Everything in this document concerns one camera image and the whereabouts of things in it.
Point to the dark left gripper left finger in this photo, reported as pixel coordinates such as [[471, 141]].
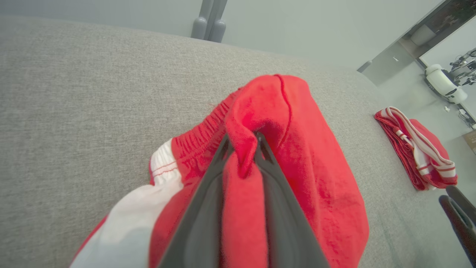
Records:
[[197, 223]]

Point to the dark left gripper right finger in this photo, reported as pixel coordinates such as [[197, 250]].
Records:
[[286, 223]]

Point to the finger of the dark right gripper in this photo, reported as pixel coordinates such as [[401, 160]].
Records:
[[465, 203], [461, 227]]

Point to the red jersey with white stripes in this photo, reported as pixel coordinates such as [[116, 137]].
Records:
[[424, 149]]

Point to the red shorts with white panel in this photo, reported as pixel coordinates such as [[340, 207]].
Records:
[[316, 160]]

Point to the brown cardboard box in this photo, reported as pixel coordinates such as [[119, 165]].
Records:
[[471, 141]]

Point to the white rounded machine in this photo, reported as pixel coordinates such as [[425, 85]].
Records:
[[444, 83]]

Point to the grey metal equipment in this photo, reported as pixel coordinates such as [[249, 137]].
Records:
[[465, 67]]

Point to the grey partition post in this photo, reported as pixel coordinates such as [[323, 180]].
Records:
[[210, 22]]

